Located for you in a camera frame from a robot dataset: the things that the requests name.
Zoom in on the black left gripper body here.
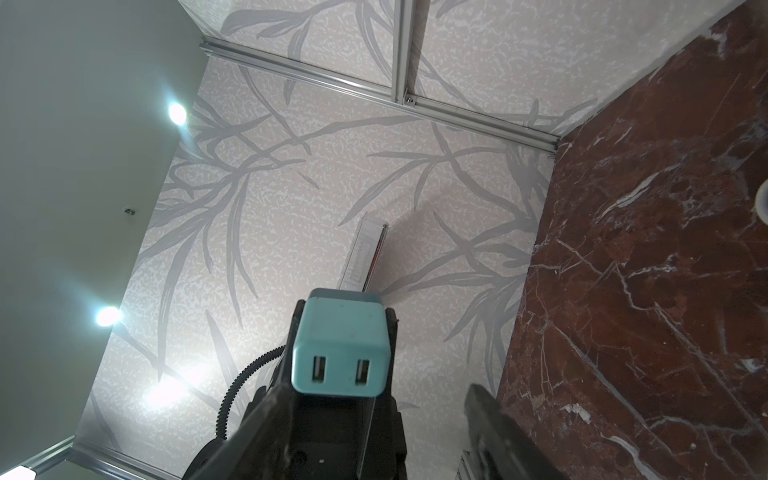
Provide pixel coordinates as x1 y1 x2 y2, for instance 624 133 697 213
271 299 407 479

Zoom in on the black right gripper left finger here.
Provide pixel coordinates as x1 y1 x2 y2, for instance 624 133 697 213
184 385 297 479

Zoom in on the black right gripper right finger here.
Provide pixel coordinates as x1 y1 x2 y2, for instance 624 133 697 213
464 384 567 480

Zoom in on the teal charger cube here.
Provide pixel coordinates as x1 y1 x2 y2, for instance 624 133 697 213
291 288 392 398

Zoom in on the black corrugated left cable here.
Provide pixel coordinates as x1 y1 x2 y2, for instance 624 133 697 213
214 343 288 442

